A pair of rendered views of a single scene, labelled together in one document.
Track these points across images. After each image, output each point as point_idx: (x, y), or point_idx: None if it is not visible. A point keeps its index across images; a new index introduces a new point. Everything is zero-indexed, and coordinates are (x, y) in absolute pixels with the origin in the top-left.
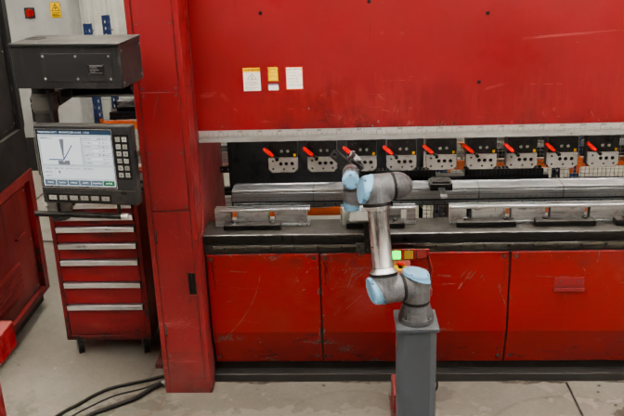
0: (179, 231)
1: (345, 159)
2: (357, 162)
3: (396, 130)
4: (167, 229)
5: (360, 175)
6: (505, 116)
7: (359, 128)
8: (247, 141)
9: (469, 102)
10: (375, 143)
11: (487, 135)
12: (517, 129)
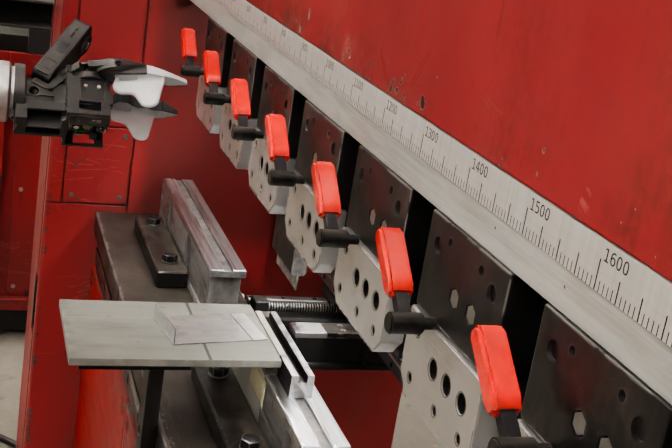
0: (44, 164)
1: (46, 52)
2: (70, 86)
3: (323, 69)
4: (43, 151)
5: (15, 116)
6: (569, 146)
7: (284, 30)
8: (198, 6)
9: None
10: (290, 105)
11: (487, 235)
12: (594, 277)
